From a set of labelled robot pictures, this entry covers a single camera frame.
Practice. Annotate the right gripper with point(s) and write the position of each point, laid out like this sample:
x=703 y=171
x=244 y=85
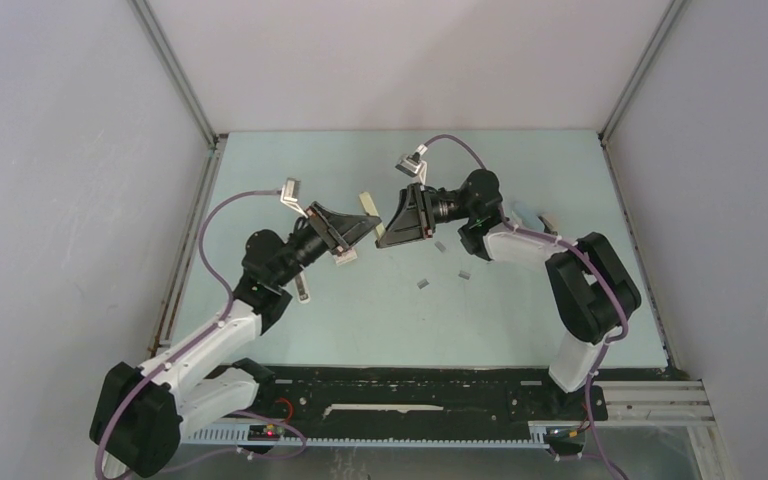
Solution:
x=413 y=220

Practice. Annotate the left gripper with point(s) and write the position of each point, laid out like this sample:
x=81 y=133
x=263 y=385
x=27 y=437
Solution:
x=343 y=231

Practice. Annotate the olive green stapler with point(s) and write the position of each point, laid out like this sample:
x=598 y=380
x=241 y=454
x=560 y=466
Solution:
x=370 y=209

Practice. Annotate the light blue stapler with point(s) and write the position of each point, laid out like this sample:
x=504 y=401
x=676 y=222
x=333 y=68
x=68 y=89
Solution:
x=526 y=216

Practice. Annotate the beige brown stapler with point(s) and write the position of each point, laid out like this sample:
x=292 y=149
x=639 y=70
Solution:
x=549 y=223

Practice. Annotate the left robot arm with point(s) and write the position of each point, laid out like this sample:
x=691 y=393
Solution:
x=145 y=412

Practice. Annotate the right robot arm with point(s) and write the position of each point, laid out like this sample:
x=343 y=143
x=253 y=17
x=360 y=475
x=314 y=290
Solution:
x=594 y=294

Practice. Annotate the white staple box sleeve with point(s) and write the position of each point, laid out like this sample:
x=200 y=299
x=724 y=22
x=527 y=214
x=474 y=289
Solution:
x=345 y=257

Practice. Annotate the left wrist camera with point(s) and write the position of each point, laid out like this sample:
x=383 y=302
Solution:
x=290 y=195

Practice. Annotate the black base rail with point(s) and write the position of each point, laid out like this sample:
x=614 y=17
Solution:
x=422 y=404

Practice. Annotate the left aluminium frame post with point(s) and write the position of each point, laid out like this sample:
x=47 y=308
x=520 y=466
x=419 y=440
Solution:
x=158 y=39

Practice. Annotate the aluminium frame post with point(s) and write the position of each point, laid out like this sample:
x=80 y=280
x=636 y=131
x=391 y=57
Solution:
x=158 y=39
x=664 y=28

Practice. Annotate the right aluminium frame post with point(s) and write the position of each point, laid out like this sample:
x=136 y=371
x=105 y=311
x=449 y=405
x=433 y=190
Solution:
x=664 y=28

